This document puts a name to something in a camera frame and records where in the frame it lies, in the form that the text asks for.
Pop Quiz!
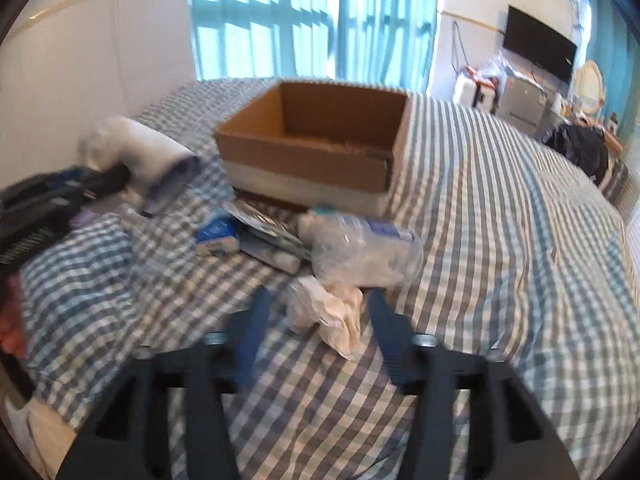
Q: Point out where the white paper roll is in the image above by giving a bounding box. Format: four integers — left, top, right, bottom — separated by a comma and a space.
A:
79, 116, 202, 218

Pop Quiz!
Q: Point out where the blue Vinda tissue pack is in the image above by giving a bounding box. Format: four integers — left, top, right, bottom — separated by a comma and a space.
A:
195, 216, 240, 257

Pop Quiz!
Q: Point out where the white tissue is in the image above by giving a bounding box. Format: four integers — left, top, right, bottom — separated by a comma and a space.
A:
285, 275, 363, 361

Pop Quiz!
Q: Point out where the clear plastic water bottle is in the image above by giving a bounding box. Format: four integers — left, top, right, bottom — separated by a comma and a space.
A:
297, 209, 424, 288

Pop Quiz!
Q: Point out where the silver foil package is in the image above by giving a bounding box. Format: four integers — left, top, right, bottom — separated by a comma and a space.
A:
222, 200, 306, 250

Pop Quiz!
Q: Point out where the person's left hand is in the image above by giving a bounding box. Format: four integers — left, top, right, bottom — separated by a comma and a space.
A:
0, 274, 27, 359

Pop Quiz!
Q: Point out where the white padded headboard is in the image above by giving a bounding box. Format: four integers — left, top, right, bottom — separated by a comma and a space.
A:
1, 0, 196, 185

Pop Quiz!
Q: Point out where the black jacket on chair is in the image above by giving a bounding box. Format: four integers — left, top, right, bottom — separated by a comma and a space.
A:
540, 124, 608, 185

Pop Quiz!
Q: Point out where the teal window curtain left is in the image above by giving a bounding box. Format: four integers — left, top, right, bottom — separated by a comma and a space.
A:
189, 0, 336, 80

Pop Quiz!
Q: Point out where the teal window curtain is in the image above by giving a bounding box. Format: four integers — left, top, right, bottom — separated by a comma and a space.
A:
189, 0, 336, 80
335, 0, 437, 92

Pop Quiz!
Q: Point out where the open cardboard box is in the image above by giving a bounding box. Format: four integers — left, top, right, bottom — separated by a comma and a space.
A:
215, 81, 411, 218

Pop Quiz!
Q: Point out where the silver mini fridge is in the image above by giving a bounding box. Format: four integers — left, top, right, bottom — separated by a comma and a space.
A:
496, 74, 547, 136

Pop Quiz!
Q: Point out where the white suitcase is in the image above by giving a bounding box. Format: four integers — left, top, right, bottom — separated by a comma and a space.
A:
452, 72, 497, 113

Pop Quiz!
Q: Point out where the oval vanity mirror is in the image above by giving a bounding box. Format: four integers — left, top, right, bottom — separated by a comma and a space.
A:
573, 60, 605, 115

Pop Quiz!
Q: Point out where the teal window curtain right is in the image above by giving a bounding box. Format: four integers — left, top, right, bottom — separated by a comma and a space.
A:
335, 0, 437, 92

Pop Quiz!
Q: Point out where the teal corner curtain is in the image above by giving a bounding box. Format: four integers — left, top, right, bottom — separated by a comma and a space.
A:
587, 0, 639, 139

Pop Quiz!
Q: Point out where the black wall television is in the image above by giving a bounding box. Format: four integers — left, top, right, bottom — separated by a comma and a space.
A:
502, 6, 577, 84

